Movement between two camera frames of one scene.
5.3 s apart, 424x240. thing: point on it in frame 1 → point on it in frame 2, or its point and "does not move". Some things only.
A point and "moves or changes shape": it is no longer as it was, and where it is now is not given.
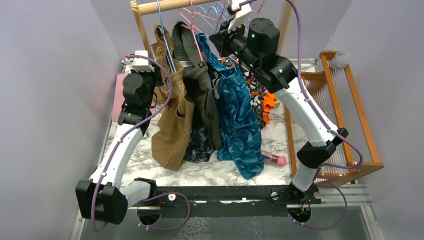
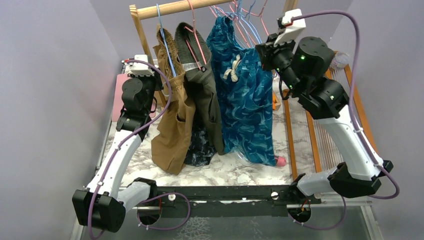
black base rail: (229, 201) does not move
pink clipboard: (119, 97) does not move
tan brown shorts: (169, 138) does not move
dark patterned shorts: (199, 147) does not move
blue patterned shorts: (241, 139) moves or changes shape
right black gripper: (222, 38) → (267, 50)
